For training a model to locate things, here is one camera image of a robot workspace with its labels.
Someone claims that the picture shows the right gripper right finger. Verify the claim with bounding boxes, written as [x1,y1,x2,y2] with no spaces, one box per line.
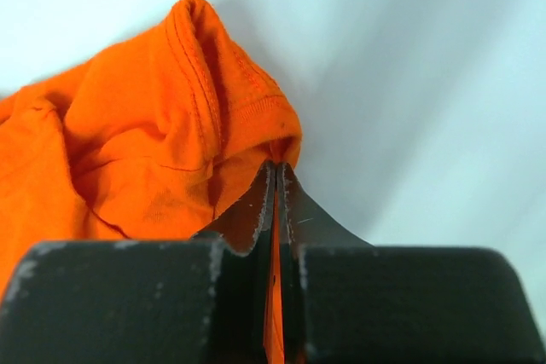
[276,164,545,363]

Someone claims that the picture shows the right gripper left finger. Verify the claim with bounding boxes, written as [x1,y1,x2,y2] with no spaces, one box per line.
[1,162,276,363]

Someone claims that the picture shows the orange t shirt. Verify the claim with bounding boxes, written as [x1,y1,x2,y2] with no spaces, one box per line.
[1,0,302,363]

